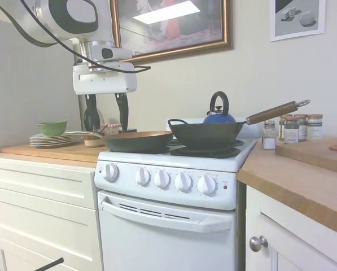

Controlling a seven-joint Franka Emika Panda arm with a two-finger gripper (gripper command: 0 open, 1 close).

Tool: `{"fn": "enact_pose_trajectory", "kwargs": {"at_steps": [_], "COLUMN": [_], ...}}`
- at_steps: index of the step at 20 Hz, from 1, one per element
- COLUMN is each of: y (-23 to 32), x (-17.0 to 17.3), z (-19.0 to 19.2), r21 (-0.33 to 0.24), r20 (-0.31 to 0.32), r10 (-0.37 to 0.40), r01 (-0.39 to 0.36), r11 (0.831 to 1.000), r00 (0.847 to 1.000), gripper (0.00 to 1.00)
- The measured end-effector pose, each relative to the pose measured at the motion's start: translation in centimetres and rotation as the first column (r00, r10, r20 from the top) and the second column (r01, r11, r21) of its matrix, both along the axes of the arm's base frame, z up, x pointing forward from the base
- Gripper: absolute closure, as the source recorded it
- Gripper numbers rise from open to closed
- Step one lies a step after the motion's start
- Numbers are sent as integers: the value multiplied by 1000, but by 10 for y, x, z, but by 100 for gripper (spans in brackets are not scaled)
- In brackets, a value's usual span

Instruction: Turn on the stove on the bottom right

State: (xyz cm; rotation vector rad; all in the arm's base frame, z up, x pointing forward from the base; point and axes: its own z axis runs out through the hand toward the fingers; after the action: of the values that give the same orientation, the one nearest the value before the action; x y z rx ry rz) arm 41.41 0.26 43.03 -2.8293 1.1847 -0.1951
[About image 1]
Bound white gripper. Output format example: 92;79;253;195
73;62;138;132

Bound white burner knob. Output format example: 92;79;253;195
174;172;194;194
154;169;172;190
196;174;218;196
134;167;152;187

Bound white electric stove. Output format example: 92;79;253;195
94;117;261;271

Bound round black silver-rimmed object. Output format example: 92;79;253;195
83;108;104;133

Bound small tan bowl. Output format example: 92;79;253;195
83;134;108;148

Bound copper frying pan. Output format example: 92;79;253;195
63;130;174;155

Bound green bowl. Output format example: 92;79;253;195
37;120;68;137

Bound stack of pale plates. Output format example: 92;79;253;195
29;133;83;148

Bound white oven temperature knob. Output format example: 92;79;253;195
103;163;120;183

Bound thin wooden cutting board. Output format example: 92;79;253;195
0;142;108;164

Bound grey panel board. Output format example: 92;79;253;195
0;16;83;156

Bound gold framed painting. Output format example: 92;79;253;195
108;0;234;64

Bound white drawer cabinet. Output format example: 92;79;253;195
0;153;104;271

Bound white oven door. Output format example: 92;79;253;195
97;189;237;271

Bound glass salt shaker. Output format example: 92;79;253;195
261;120;277;150

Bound black tripod leg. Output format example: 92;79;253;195
33;257;65;271

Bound spice jar brown contents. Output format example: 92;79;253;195
278;113;294;142

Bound spice jar green contents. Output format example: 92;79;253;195
283;116;300;145

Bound spice jar dark label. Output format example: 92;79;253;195
293;113;309;142

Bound silver cabinet knob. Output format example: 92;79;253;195
249;235;269;253

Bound spice jar white label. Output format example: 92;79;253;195
306;113;324;141

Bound thick wooden cutting board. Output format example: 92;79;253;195
274;136;337;176

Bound grey shapes poster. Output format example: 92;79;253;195
269;0;326;43

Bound white door cabinet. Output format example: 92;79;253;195
244;184;337;271

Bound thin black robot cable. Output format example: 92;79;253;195
19;0;152;74

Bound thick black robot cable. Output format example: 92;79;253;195
0;0;58;47

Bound black wok wooden handle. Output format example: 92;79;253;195
167;99;311;150

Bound blue kettle black handle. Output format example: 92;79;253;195
202;90;238;124

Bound white oven door handle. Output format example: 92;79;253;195
100;196;233;234

